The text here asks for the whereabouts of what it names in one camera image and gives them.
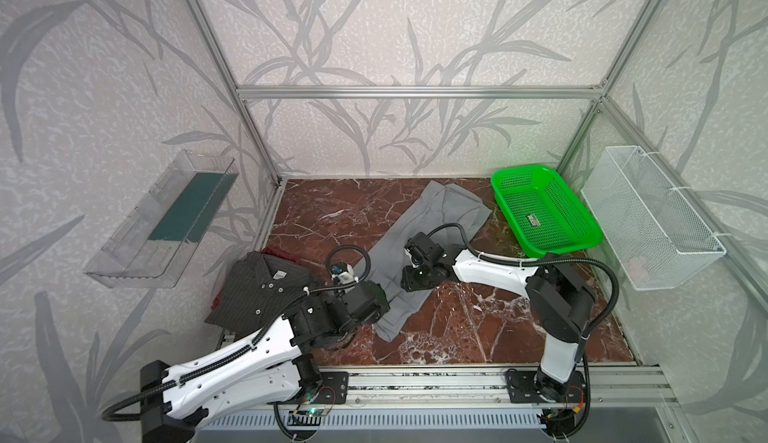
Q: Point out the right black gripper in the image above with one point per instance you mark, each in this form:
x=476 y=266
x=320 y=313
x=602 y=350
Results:
x=411 y=275

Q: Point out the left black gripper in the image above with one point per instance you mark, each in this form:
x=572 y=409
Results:
x=372 y=302

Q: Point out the green plastic basket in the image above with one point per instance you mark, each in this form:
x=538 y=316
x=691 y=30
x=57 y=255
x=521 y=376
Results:
x=566 y=224

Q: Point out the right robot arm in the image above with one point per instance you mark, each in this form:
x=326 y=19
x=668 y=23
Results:
x=558 y=296

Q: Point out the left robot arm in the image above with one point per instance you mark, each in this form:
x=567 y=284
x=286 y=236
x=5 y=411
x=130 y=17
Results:
x=273 y=365

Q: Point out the dark striped folded shirt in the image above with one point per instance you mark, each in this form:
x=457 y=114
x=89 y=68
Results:
x=256 y=288

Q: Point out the basket barcode sticker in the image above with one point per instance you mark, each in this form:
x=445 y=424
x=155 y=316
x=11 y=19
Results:
x=533 y=220

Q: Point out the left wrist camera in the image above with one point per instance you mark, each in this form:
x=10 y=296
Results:
x=342 y=274

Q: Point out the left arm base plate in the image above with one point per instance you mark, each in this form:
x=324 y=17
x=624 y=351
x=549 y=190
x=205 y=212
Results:
x=332 y=389

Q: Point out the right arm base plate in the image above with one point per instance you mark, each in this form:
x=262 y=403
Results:
x=522 y=386

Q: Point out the clear plastic wall tray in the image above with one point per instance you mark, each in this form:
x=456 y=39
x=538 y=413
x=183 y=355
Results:
x=155 y=243

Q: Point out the white wire mesh basket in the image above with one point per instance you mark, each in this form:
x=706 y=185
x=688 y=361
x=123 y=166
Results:
x=655 y=233

